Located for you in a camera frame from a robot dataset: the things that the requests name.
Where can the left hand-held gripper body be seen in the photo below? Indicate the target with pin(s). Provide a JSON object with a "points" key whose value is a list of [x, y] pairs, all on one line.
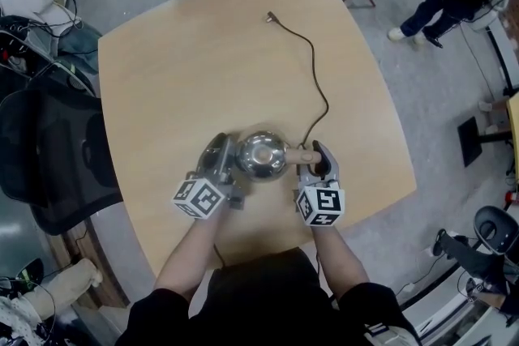
{"points": [[202, 198]]}

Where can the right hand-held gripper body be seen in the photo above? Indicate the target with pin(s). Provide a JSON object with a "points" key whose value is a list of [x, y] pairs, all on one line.
{"points": [[320, 204]]}

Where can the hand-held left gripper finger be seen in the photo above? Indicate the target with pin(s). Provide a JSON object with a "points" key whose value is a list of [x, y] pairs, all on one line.
{"points": [[228, 158], [214, 150]]}

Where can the person's left forearm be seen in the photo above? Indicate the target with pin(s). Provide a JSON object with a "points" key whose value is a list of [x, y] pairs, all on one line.
{"points": [[190, 255]]}

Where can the person's right forearm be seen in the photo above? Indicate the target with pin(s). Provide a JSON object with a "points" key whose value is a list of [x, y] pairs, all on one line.
{"points": [[338, 259]]}

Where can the person's black shirt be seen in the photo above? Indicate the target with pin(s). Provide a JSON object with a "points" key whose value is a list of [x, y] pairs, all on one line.
{"points": [[263, 304]]}

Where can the black flat panel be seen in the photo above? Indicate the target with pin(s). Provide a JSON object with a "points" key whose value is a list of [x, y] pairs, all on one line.
{"points": [[470, 142]]}

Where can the black mesh office chair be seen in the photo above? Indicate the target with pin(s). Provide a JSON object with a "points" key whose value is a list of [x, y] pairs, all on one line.
{"points": [[52, 158]]}

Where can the black padded office chair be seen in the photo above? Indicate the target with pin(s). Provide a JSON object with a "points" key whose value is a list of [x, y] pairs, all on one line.
{"points": [[492, 229]]}

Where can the yellow table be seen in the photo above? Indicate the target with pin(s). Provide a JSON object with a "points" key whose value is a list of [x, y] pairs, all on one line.
{"points": [[514, 125]]}

